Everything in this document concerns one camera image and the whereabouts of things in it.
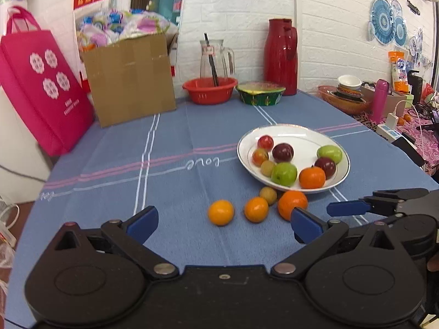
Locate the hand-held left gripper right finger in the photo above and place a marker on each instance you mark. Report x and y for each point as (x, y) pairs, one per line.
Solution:
(307, 226)

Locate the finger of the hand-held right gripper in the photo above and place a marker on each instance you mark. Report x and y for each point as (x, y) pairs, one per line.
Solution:
(346, 208)

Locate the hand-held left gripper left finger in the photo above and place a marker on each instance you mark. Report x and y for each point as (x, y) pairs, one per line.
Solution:
(142, 224)

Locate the orange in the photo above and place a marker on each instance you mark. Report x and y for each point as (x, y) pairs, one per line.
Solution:
(221, 212)
(256, 209)
(291, 200)
(312, 177)

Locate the dark red plum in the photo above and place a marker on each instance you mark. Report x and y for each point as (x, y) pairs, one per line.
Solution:
(325, 167)
(283, 152)

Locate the small yellowish fruit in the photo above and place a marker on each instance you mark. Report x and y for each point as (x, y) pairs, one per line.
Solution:
(267, 168)
(268, 194)

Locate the green apple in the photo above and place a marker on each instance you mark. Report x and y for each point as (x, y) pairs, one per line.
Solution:
(284, 174)
(329, 153)

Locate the white ceramic plate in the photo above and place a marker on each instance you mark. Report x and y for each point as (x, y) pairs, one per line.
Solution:
(301, 137)

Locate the small red-brown fruit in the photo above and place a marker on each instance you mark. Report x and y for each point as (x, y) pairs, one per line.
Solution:
(259, 156)

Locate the small red apple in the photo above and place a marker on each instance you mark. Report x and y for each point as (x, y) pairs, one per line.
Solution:
(265, 143)

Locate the person's right hand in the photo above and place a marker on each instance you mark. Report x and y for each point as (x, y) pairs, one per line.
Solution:
(434, 263)

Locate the blue striped tablecloth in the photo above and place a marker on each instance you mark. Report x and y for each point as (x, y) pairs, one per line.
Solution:
(113, 192)

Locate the black device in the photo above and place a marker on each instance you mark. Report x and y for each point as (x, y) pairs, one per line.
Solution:
(408, 150)

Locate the white power strip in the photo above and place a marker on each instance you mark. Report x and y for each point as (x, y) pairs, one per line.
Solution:
(387, 132)

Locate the patterned cloth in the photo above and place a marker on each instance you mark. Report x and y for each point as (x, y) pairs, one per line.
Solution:
(422, 133)

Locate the white charger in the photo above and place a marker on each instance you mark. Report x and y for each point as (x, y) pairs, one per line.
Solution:
(392, 120)

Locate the small tangerine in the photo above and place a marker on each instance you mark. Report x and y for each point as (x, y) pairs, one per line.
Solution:
(401, 121)

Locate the pink bottle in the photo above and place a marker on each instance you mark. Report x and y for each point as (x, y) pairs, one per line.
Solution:
(380, 102)

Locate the stacked dark bowls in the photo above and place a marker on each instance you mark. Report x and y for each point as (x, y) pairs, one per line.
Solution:
(349, 95)

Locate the small cardboard box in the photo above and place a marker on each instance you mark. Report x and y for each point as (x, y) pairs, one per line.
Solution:
(394, 101)

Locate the green instant noodle bowl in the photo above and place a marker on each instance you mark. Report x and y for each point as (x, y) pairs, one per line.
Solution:
(260, 98)

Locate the black pump bottle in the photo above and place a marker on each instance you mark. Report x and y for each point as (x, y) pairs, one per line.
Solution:
(415, 89)

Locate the red plastic basin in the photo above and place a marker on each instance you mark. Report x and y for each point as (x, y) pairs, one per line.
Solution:
(209, 96)

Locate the orange and white package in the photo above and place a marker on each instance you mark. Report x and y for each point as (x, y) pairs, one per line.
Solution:
(399, 72)

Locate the red thermos jug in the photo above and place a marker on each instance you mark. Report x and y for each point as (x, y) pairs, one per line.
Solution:
(279, 58)

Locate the glass pitcher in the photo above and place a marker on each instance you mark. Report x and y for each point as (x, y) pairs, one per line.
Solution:
(205, 67)

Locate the pink tote bag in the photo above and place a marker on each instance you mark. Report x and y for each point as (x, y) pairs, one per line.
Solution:
(37, 85)

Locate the dark stick in pitcher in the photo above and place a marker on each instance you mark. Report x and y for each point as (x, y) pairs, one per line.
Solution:
(212, 61)

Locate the small blue paper fan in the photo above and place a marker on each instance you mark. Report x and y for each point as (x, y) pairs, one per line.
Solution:
(400, 31)

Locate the large blue paper fan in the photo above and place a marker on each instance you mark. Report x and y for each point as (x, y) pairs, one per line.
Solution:
(382, 20)

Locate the floral cloth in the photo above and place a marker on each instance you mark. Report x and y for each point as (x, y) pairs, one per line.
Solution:
(137, 24)

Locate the wall picture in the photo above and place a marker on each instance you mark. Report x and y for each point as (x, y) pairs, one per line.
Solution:
(164, 7)

